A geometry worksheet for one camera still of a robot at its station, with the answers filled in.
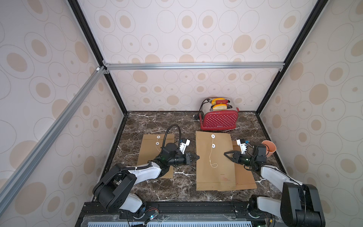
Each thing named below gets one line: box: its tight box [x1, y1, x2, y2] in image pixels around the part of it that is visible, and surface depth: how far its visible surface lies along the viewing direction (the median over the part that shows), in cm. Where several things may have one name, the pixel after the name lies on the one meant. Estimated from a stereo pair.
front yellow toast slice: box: [212, 104, 228, 111], surface depth 97 cm
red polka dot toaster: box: [199, 98, 240, 131], surface depth 102 cm
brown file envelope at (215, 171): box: [195, 130, 236, 192], surface depth 83 cm
